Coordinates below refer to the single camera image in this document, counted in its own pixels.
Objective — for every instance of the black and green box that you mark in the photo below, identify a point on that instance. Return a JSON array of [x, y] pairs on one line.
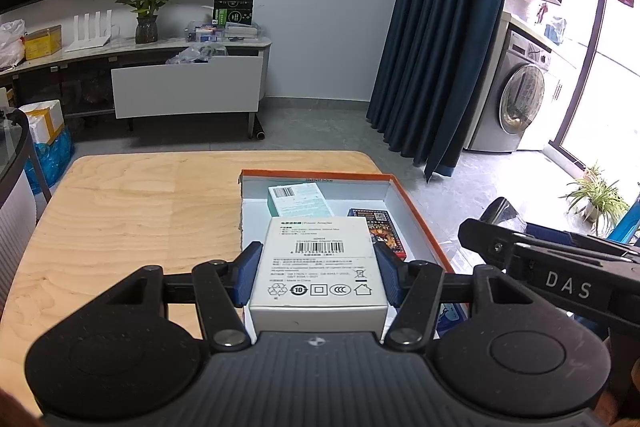
[[232, 12]]

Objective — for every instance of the orange and white box lid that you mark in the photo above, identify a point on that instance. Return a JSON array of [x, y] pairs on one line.
[[350, 197]]

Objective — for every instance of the white router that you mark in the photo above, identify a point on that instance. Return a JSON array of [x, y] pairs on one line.
[[90, 37]]

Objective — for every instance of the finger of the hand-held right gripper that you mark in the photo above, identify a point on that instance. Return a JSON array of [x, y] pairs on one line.
[[492, 247]]

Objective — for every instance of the red colourful card box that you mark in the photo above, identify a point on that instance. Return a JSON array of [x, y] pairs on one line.
[[382, 227]]

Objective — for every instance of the teal carton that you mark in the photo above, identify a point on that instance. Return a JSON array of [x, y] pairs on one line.
[[300, 199]]

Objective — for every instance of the dark glossy curved object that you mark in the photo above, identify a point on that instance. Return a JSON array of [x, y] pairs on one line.
[[500, 209]]

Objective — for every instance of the blue plastic bag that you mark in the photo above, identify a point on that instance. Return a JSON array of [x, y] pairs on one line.
[[52, 162]]

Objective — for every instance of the blue plastic object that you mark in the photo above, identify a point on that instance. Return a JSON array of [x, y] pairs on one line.
[[625, 222]]

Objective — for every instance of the curved glass-top side table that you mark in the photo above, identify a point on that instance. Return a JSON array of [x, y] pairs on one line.
[[15, 207]]

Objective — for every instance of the silver washing machine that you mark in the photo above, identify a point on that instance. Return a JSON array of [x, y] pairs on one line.
[[520, 102]]

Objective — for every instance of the black cylinder roll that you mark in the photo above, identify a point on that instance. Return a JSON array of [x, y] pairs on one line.
[[259, 129]]

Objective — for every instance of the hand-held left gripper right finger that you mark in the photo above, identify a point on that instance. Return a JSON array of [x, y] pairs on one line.
[[390, 274]]

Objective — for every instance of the white plastic bag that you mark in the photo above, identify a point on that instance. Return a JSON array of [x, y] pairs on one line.
[[11, 44]]

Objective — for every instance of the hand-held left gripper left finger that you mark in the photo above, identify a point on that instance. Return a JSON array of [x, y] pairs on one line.
[[247, 274]]

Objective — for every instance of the white cardboard box yellow tape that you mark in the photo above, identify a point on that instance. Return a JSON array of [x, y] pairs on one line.
[[42, 122]]

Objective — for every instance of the dark blue curtain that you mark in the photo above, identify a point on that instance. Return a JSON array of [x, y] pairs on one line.
[[440, 32]]

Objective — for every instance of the television cabinet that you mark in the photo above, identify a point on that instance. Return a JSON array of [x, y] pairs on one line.
[[150, 51]]

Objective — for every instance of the white adapter carton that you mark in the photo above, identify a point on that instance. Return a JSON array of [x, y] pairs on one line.
[[317, 267]]

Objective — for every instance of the potted spider plant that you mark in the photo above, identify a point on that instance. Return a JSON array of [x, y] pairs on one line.
[[595, 197]]

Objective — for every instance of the blue tin box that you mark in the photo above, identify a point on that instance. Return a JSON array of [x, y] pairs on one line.
[[452, 319]]

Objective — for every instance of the plastic packets pile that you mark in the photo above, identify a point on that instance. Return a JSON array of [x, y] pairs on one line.
[[197, 56]]

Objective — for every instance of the clear plastic containers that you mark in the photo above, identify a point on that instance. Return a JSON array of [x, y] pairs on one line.
[[220, 33]]

